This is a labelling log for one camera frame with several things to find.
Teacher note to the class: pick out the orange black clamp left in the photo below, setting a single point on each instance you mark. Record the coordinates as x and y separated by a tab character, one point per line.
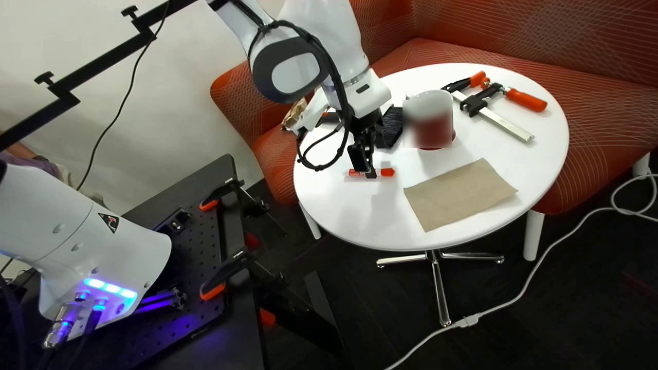
217	285

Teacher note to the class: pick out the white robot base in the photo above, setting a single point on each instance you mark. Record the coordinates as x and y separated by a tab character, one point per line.
94	266

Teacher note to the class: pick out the orange black clamp right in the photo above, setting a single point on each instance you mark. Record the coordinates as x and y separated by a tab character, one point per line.
254	206

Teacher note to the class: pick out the round white table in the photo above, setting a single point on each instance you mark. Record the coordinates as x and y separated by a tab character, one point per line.
377	215

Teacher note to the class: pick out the bar clamp orange handle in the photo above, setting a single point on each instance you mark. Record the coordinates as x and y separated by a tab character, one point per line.
494	101

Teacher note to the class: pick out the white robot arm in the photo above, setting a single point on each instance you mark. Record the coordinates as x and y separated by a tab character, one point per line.
312	49

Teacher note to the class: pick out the red marker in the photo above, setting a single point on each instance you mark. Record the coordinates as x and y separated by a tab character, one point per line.
382	172

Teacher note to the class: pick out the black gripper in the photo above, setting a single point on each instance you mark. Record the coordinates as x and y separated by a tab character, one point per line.
365	133

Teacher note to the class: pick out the small orange black clamp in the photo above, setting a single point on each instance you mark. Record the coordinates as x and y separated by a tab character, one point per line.
473	82

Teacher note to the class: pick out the maroon mug white inside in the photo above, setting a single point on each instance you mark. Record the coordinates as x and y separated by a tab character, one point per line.
431	115

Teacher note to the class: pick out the black perforated mounting board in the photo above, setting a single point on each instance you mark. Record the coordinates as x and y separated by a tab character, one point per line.
170	327

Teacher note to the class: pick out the orange patterned sofa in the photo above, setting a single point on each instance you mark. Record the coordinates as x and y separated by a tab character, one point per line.
597	58

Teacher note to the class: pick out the black camera boom frame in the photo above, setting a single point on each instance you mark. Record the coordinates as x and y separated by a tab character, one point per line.
64	87

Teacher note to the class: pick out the tan cloth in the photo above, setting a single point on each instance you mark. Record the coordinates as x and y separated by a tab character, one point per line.
456	194

